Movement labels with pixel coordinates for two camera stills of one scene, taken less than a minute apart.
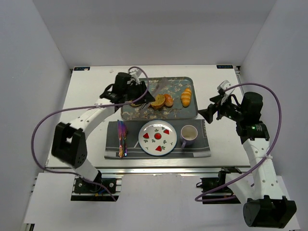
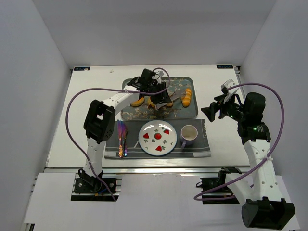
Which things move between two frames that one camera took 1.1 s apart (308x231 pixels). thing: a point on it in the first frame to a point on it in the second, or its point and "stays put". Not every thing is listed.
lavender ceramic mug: [188, 134] stays put
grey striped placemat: [200, 147] stays put
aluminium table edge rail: [172, 170] stays put
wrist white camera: [135, 73] to [161, 74]
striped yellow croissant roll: [186, 96] stays put
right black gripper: [215, 109] stays put
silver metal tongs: [157, 90] to [174, 95]
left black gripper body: [140, 91] to [161, 96]
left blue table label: [82, 68] stays put
